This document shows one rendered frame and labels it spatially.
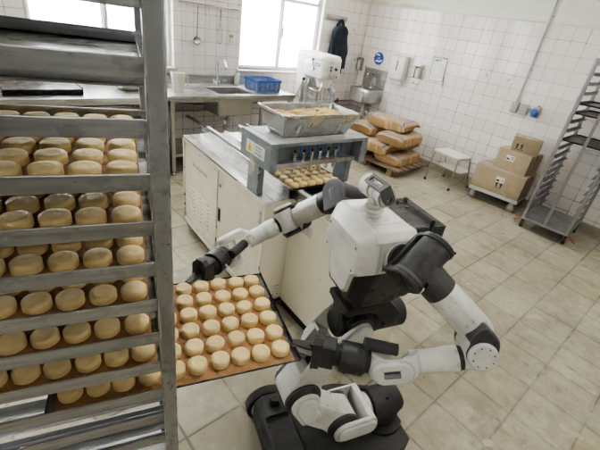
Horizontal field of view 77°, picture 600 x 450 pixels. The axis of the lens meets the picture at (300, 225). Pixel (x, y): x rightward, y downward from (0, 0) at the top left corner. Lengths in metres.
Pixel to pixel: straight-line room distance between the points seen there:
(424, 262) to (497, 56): 4.99
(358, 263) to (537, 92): 4.75
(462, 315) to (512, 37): 4.98
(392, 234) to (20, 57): 0.88
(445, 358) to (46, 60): 1.06
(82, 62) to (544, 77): 5.34
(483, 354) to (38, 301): 1.02
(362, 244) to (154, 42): 0.73
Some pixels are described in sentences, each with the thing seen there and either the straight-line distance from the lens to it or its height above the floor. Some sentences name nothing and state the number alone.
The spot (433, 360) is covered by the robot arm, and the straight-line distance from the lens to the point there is 1.14.
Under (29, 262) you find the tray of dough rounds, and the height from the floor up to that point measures 1.33.
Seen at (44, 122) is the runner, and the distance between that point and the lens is 0.66.
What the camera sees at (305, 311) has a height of 0.19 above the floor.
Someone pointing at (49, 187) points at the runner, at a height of 1.50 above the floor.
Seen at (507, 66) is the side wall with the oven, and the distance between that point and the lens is 5.79.
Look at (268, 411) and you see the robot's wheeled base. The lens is 1.91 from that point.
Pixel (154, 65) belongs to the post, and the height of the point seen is 1.69.
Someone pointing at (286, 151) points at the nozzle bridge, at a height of 1.10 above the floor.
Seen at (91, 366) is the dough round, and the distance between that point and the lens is 0.98.
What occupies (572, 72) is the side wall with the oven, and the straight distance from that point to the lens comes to 5.56.
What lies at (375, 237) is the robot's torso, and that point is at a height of 1.28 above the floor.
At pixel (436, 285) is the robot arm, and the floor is 1.23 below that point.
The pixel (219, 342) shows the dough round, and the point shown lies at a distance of 1.11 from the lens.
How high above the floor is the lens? 1.78
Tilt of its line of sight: 29 degrees down
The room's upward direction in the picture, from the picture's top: 9 degrees clockwise
